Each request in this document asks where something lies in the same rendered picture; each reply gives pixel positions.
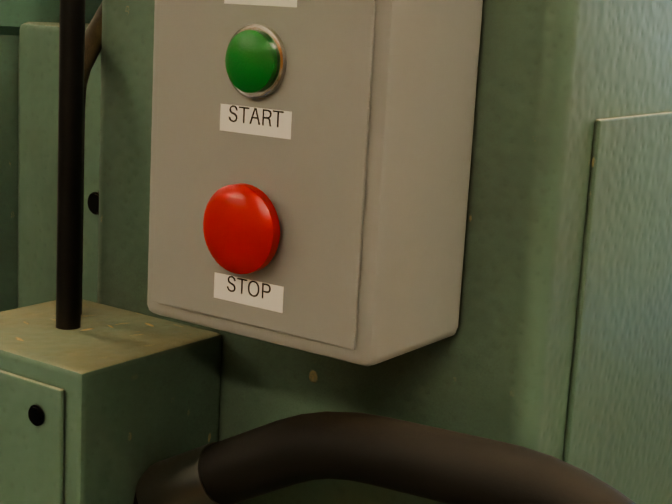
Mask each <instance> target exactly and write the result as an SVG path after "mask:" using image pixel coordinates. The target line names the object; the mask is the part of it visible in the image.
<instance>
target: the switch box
mask: <svg viewBox="0 0 672 504"><path fill-rule="evenodd" d="M482 8H483V0H297V7H279V6H261V5H243V4H225V3H224V0H155V11H154V51H153V92H152V132H151V172H150V212H149V252H148V292H147V305H148V308H149V310H150V311H151V312H152V313H155V314H158V315H161V316H166V317H170V318H174V319H178V320H182V321H186V322H190V323H194V324H198V325H202V326H206V327H210V328H214V329H218V330H222V331H226V332H230V333H234V334H238V335H242V336H246V337H250V338H254V339H258V340H262V341H266V342H271V343H275V344H279V345H283V346H287V347H291V348H295V349H299V350H303V351H307V352H311V353H315V354H319V355H323V356H327V357H331V358H335V359H339V360H343V361H347V362H351V363H355V364H359V365H363V366H371V365H375V364H378V363H381V362H383V361H386V360H389V359H391V358H394V357H397V356H399V355H402V354H405V353H407V352H410V351H413V350H416V349H418V348H421V347H424V346H426V345H429V344H432V343H434V342H437V341H440V340H442V339H445V338H448V337H450V336H453V335H454V334H455V333H456V331H457V328H458V324H459V311H460V298H461V285H462V272H463V259H464V245H465V232H466V219H467V206H468V193H469V180H470V166H471V153H472V140H473V127H474V114H475V101H476V87H477V74H478V61H479V48H480V35H481V22H482ZM250 24H260V25H265V26H267V27H269V28H271V29H272V30H273V31H275V32H276V33H277V35H278V36H279V37H280V39H281V41H282V42H283V45H284V48H285V52H286V57H287V66H286V72H285V76H284V79H283V81H282V83H281V85H280V86H279V88H278V89H277V90H276V91H275V92H274V93H273V94H271V95H269V96H268V97H264V98H255V99H252V98H248V97H245V96H243V95H241V94H240V93H239V92H238V91H237V90H236V89H235V88H234V87H233V85H232V84H231V82H230V80H229V77H228V74H227V71H226V66H225V57H226V51H227V47H228V44H229V42H230V40H231V38H232V37H233V35H234V34H235V33H236V32H237V31H238V30H239V29H240V28H242V27H244V26H246V25H250ZM221 104H229V105H238V106H247V107H255V108H264V109H273V110H282V111H290V112H292V122H291V140H290V139H283V138H275V137H267V136H260V135H252V134H244V133H237V132H229V131H221V130H220V107H221ZM239 183H245V184H250V185H253V186H255V187H257V188H258V189H260V190H261V191H263V192H264V193H265V194H266V195H267V197H268V198H269V199H270V200H271V202H272V204H273V206H274V207H275V210H276V212H277V215H278V219H279V225H280V240H279V245H278V249H277V251H276V254H275V256H274V257H273V259H272V260H271V261H270V263H269V264H268V265H267V266H265V267H264V268H263V269H261V270H259V271H256V272H252V273H248V274H235V273H232V272H229V271H228V270H226V269H224V268H223V267H222V266H220V265H219V264H218V263H217V262H216V261H215V259H214V258H213V257H212V255H211V253H210V251H209V250H208V247H207V245H206V241H205V238H204V232H203V218H204V213H205V209H206V206H207V204H208V202H209V200H210V198H211V197H212V196H213V194H214V193H215V192H216V191H218V190H219V189H220V188H222V187H224V186H227V185H231V184H239ZM215 272H217V273H221V274H226V275H231V276H235V277H240V278H245V279H249V280H254V281H259V282H263V283H268V284H273V285H277V286H282V287H284V292H283V313H279V312H275V311H271V310H266V309H262V308H258V307H253V306H249V305H245V304H240V303H236V302H231V301H227V300H223V299H218V298H214V275H215Z"/></svg>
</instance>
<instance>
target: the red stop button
mask: <svg viewBox="0 0 672 504"><path fill-rule="evenodd" d="M203 232H204V238H205V241H206V245H207V247H208V250H209V251H210V253H211V255H212V257H213V258H214V259H215V261H216V262H217V263H218V264H219V265H220V266H222V267H223V268H224V269H226V270H228V271H229V272H232V273H235V274H248V273H252V272H256V271H259V270H261V269H263V268H264V267H265V266H267V265H268V264H269V263H270V261H271V260H272V259H273V257H274V256H275V254H276V251H277V249H278V245H279V240H280V225H279V219H278V215H277V212H276V210H275V207H274V206H273V204H272V202H271V200H270V199H269V198H268V197H267V195H266V194H265V193H264V192H263V191H261V190H260V189H258V188H257V187H255V186H253V185H250V184H245V183H239V184H231V185H227V186H224V187H222V188H220V189H219V190H218V191H216V192H215V193H214V194H213V196H212V197H211V198H210V200H209V202H208V204H207V206H206V209H205V213H204V218H203Z"/></svg>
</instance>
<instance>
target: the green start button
mask: <svg viewBox="0 0 672 504"><path fill-rule="evenodd" d="M225 66H226V71H227V74H228V77H229V80H230V82H231V84H232V85H233V87H234V88H235V89H236V90H237V91H238V92H239V93H240V94H241V95H243V96H245V97H248V98H252V99H255V98H264V97H268V96H269V95H271V94H273V93H274V92H275V91H276V90H277V89H278V88H279V86H280V85H281V83H282V81H283V79H284V76H285V72H286V66H287V57H286V52H285V48H284V45H283V42H282V41H281V39H280V37H279V36H278V35H277V33H276V32H275V31H273V30H272V29H271V28H269V27H267V26H265V25H260V24H250V25H246V26H244V27H242V28H240V29H239V30H238V31H237V32H236V33H235V34H234V35H233V37H232V38H231V40H230V42H229V44H228V47H227V51H226V57H225Z"/></svg>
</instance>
